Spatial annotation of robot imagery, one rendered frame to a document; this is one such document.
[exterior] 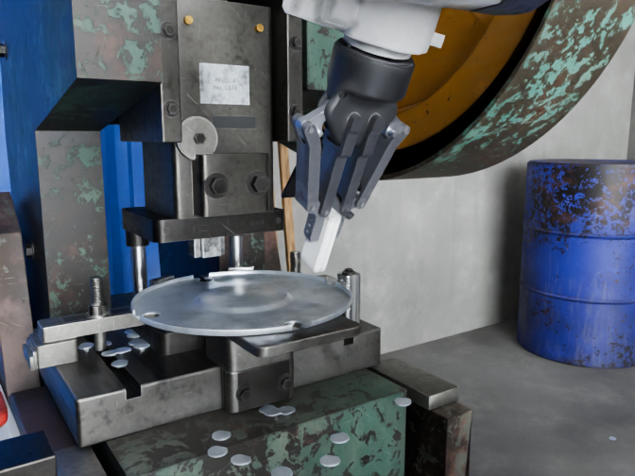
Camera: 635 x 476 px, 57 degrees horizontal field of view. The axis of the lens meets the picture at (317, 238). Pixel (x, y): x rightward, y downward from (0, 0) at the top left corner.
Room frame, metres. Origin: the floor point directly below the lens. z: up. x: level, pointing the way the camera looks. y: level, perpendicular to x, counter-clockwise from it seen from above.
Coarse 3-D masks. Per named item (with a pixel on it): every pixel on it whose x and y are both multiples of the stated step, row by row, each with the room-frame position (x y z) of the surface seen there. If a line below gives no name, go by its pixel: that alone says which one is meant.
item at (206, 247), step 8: (192, 240) 0.84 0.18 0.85; (200, 240) 0.84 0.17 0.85; (208, 240) 0.84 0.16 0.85; (216, 240) 0.85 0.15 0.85; (192, 248) 0.84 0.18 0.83; (200, 248) 0.84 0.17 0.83; (208, 248) 0.84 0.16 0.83; (216, 248) 0.85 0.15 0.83; (224, 248) 0.86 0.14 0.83; (192, 256) 0.85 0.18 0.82; (200, 256) 0.84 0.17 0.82; (208, 256) 0.84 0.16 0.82
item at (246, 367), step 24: (216, 336) 0.72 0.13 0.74; (240, 336) 0.62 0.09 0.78; (264, 336) 0.62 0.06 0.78; (288, 336) 0.62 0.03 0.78; (312, 336) 0.62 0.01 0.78; (336, 336) 0.63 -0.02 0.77; (216, 360) 0.72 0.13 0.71; (240, 360) 0.70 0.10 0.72; (264, 360) 0.72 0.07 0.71; (288, 360) 0.74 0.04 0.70; (240, 384) 0.70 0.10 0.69; (264, 384) 0.72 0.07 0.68; (288, 384) 0.73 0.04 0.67; (240, 408) 0.70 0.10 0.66
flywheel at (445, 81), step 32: (448, 32) 0.96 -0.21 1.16; (480, 32) 0.91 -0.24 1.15; (512, 32) 0.82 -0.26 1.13; (416, 64) 1.02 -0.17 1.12; (448, 64) 0.96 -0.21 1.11; (480, 64) 0.86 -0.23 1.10; (512, 64) 0.83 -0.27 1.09; (416, 96) 1.02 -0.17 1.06; (448, 96) 0.91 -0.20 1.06; (480, 96) 0.86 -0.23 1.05; (416, 128) 0.97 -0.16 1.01; (448, 128) 0.92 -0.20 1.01
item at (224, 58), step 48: (192, 0) 0.77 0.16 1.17; (192, 48) 0.77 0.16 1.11; (240, 48) 0.81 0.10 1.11; (192, 96) 0.77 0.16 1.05; (240, 96) 0.81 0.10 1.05; (144, 144) 0.85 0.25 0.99; (192, 144) 0.76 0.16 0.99; (240, 144) 0.81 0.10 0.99; (192, 192) 0.77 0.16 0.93; (240, 192) 0.77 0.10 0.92
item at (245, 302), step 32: (160, 288) 0.81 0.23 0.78; (192, 288) 0.81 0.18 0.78; (224, 288) 0.79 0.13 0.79; (256, 288) 0.79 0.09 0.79; (288, 288) 0.81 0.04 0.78; (320, 288) 0.81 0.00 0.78; (160, 320) 0.67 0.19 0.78; (192, 320) 0.67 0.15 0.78; (224, 320) 0.67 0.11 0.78; (256, 320) 0.67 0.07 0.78; (288, 320) 0.67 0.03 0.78; (320, 320) 0.66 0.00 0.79
